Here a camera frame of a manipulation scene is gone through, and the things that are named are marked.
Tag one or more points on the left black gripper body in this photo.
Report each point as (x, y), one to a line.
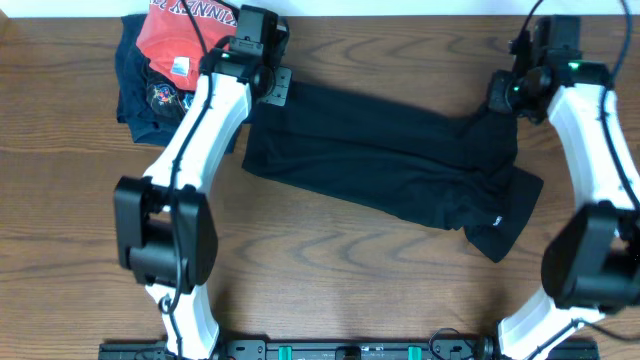
(278, 86)

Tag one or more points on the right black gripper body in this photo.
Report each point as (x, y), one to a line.
(506, 92)

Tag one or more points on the black t-shirt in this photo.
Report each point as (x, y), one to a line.
(449, 173)

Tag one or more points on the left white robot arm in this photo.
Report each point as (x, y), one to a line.
(164, 226)

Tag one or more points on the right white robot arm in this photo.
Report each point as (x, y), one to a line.
(591, 269)

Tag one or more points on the black patterned folded shirt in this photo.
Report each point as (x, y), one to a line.
(165, 99)

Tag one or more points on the orange folded t-shirt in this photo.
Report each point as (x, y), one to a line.
(175, 35)

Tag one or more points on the navy folded t-shirt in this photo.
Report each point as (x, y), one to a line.
(131, 68)

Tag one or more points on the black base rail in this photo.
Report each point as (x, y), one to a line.
(441, 346)

